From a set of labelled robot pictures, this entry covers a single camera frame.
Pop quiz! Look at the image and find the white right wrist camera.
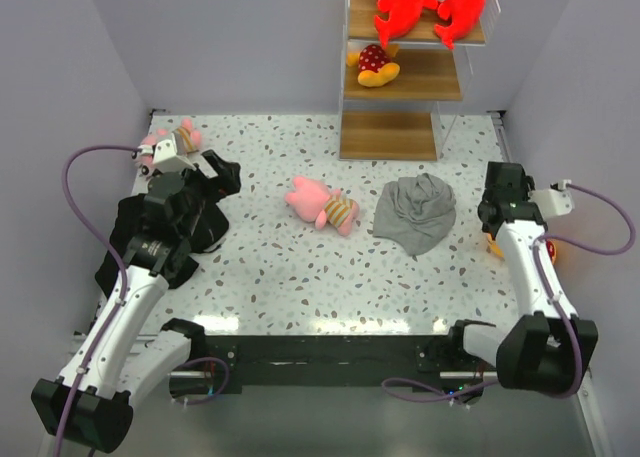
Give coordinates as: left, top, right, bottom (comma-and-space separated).
529, 179, 575, 221

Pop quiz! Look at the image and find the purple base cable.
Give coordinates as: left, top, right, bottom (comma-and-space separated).
380, 376, 501, 404
172, 356, 231, 406

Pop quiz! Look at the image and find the black cloth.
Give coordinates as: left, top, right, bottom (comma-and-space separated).
95, 194, 229, 297

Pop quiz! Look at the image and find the pink plush striped centre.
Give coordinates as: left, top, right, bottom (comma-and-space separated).
284, 176, 359, 237

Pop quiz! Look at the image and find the pink plush far left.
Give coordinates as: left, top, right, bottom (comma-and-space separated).
136, 118, 202, 177

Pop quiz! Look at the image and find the yellow plush polka dot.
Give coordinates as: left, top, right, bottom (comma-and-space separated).
346, 43, 400, 88
486, 234, 557, 264

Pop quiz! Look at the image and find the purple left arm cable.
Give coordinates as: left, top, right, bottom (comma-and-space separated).
52, 145, 144, 457

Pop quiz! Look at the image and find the red shark plush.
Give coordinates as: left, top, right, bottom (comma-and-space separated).
374, 0, 439, 49
434, 0, 486, 50

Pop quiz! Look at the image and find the grey cloth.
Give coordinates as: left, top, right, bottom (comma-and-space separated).
372, 173, 456, 256

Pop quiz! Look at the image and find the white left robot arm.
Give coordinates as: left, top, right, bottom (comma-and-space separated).
31, 150, 241, 455

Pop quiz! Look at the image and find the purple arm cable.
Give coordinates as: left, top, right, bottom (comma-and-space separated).
52, 145, 144, 457
532, 184, 636, 393

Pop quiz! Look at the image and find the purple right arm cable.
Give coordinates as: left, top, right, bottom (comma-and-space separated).
532, 184, 636, 393

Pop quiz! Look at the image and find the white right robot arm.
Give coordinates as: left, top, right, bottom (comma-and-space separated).
445, 161, 598, 398

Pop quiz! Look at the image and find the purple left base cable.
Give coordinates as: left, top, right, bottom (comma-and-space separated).
172, 356, 231, 406

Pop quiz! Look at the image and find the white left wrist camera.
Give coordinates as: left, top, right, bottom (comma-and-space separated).
132, 137, 196, 176

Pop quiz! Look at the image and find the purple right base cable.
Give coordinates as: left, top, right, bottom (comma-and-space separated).
380, 376, 501, 404

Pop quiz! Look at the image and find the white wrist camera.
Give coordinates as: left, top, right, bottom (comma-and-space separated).
529, 179, 575, 221
132, 137, 196, 176

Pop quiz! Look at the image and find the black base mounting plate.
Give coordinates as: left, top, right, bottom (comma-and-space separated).
168, 334, 505, 399

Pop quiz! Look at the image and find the white wire wooden shelf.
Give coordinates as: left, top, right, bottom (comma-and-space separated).
339, 0, 500, 160

